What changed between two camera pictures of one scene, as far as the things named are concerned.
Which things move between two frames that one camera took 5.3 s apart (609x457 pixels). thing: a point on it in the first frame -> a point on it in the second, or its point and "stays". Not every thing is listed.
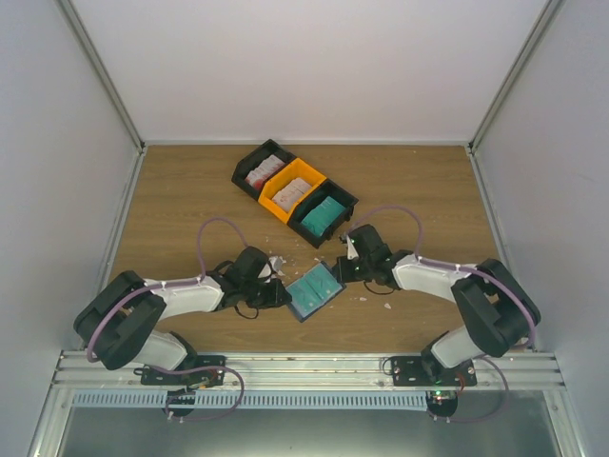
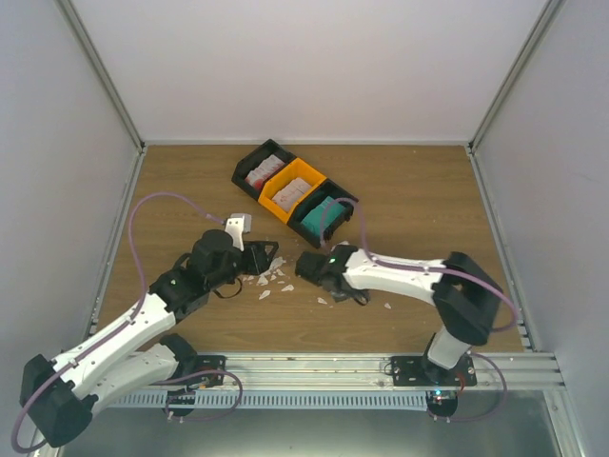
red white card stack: (262, 173) stays
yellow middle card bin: (286, 186) stays
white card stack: (288, 197) stays
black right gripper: (343, 272) -> (341, 299)
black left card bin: (254, 158) stays
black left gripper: (274, 299) -> (258, 263)
